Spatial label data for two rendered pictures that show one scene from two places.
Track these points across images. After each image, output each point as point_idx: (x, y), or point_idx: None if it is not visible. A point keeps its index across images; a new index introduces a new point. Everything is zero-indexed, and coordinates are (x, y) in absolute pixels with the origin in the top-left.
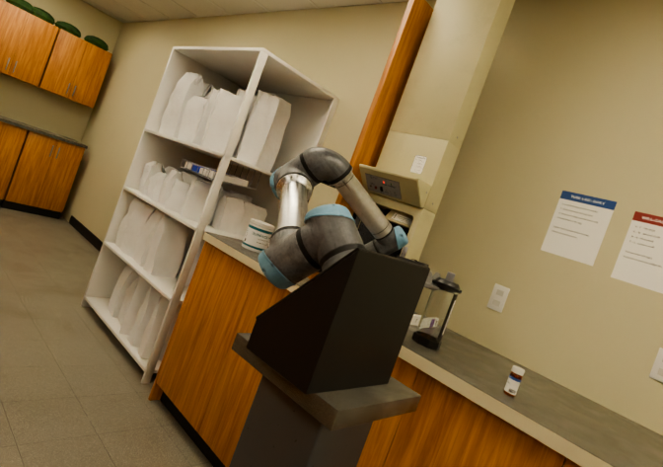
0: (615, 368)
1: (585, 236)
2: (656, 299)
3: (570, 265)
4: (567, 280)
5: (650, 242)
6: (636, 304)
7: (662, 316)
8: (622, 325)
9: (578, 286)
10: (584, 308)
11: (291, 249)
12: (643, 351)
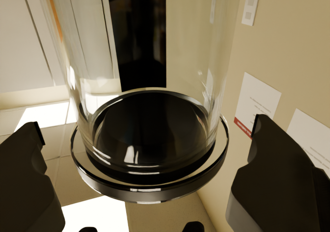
0: None
1: (300, 144)
2: (253, 69)
3: (320, 114)
4: (327, 93)
5: (254, 119)
6: (264, 64)
7: (251, 55)
8: (276, 40)
9: (314, 84)
10: (309, 54)
11: None
12: (262, 16)
